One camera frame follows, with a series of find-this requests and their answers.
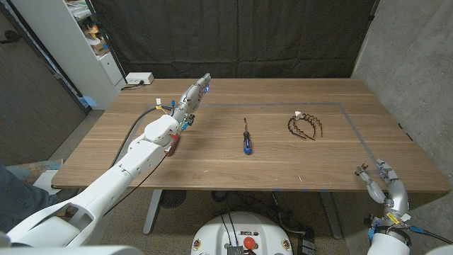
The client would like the white table leg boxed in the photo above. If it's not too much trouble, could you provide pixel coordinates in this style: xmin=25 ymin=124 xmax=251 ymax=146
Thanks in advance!
xmin=319 ymin=192 xmax=343 ymax=240
xmin=142 ymin=189 xmax=163 ymax=235

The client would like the black backdrop curtain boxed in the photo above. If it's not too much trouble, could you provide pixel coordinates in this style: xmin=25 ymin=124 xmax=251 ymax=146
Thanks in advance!
xmin=90 ymin=0 xmax=379 ymax=79

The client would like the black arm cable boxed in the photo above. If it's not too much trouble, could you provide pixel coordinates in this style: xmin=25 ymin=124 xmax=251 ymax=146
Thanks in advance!
xmin=110 ymin=105 xmax=171 ymax=167
xmin=406 ymin=225 xmax=453 ymax=246

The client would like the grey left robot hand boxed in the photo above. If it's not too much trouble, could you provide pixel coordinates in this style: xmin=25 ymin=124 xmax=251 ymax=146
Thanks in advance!
xmin=171 ymin=72 xmax=212 ymax=123

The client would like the red flat packet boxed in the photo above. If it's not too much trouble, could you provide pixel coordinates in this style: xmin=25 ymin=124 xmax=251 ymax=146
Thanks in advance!
xmin=165 ymin=132 xmax=180 ymax=157

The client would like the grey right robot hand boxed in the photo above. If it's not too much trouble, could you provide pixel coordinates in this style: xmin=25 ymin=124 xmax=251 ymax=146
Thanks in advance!
xmin=355 ymin=158 xmax=411 ymax=222

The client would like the white power strip box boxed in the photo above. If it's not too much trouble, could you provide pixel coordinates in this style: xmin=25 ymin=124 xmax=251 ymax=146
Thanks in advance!
xmin=125 ymin=72 xmax=155 ymax=86

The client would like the round black floor fan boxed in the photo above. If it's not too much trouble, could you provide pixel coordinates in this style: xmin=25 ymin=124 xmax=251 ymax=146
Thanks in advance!
xmin=159 ymin=190 xmax=188 ymax=209

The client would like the white flat sheet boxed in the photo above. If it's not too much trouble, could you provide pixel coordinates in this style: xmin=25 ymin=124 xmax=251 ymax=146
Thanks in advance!
xmin=31 ymin=169 xmax=61 ymax=196

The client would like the white shelf cabinet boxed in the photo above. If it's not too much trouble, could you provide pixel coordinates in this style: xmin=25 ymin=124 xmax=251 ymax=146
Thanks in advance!
xmin=10 ymin=0 xmax=127 ymax=111

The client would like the orange toy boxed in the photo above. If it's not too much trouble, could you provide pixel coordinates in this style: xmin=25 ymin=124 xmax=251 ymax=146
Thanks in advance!
xmin=84 ymin=24 xmax=100 ymax=40

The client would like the black power brick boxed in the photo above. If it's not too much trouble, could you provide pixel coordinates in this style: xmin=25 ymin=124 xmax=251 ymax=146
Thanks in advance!
xmin=297 ymin=237 xmax=316 ymax=255

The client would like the blue black screwdriver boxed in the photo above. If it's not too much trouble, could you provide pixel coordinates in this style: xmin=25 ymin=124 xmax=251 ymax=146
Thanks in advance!
xmin=243 ymin=118 xmax=253 ymax=156

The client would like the cardboard box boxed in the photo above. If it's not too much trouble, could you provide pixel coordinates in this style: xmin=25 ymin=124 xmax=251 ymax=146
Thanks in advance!
xmin=90 ymin=38 xmax=110 ymax=56

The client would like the white robot torso base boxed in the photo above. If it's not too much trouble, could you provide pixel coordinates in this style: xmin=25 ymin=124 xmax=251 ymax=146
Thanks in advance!
xmin=190 ymin=211 xmax=294 ymax=255

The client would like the black floor cable bundle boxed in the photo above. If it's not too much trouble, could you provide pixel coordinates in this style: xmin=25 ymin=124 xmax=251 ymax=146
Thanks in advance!
xmin=212 ymin=191 xmax=316 ymax=239

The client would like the person in blue jeans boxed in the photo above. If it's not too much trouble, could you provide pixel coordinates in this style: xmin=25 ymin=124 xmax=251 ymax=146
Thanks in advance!
xmin=0 ymin=161 xmax=61 ymax=233

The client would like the black power strip cord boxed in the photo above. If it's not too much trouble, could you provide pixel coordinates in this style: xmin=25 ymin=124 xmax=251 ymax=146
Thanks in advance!
xmin=121 ymin=80 xmax=145 ymax=91

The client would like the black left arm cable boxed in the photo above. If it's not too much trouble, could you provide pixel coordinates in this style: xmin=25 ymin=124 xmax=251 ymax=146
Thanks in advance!
xmin=110 ymin=105 xmax=171 ymax=167

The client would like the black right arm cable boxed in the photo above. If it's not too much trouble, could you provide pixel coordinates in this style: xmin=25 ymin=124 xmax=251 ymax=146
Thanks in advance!
xmin=406 ymin=225 xmax=453 ymax=246

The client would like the wooden wire basket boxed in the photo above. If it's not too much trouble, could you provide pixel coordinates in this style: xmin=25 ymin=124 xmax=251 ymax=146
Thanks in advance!
xmin=300 ymin=113 xmax=324 ymax=138

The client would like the black toothed headband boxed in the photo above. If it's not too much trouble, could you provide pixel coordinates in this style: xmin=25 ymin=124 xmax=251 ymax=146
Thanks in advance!
xmin=287 ymin=113 xmax=317 ymax=142

